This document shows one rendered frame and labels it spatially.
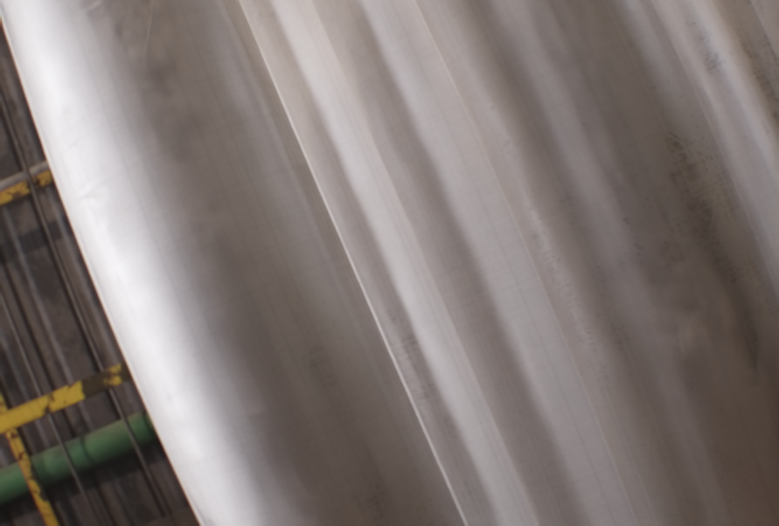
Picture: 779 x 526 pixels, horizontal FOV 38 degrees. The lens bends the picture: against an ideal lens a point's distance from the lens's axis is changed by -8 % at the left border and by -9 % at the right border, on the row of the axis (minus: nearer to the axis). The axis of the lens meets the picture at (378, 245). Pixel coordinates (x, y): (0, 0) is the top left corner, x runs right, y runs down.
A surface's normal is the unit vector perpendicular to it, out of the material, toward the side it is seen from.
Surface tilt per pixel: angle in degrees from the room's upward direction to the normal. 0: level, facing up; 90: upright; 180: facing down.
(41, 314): 90
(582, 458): 90
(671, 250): 90
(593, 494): 90
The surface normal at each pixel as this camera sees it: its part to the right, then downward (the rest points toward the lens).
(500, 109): -0.75, 0.30
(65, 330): 0.19, -0.13
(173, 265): -0.17, 0.03
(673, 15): -0.43, 0.15
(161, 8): 0.40, -0.21
